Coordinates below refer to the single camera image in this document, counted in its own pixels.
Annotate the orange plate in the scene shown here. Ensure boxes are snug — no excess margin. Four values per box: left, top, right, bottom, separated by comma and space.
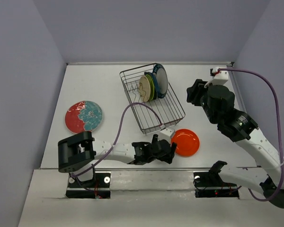
171, 129, 200, 157

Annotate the green rimmed white plate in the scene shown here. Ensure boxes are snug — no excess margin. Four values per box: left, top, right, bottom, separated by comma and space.
153, 64, 169, 98

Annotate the lime green plate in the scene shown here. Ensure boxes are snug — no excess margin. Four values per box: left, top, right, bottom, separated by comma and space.
145, 74, 155, 101

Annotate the beige floral plate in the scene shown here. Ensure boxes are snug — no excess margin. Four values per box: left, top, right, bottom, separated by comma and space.
138, 75, 151, 102

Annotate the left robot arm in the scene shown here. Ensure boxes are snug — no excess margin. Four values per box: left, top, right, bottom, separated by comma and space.
58, 128, 177, 187

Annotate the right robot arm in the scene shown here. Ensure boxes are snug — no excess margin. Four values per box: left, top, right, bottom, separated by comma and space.
186, 79, 284, 209

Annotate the red and teal plate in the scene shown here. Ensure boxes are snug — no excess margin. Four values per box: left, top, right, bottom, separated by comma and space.
64, 100, 103, 134

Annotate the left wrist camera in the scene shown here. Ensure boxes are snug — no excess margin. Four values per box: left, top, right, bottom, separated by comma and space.
158, 128, 175, 143

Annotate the wire dish rack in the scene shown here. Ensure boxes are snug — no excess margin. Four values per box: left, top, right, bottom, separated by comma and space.
120, 63, 185, 134

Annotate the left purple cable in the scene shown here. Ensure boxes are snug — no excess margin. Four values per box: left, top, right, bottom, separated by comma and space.
70, 102, 165, 192

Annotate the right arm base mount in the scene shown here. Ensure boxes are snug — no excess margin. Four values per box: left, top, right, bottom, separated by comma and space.
193, 172, 240, 198

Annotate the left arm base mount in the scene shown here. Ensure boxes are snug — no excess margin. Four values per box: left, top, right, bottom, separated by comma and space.
65, 171, 111, 199

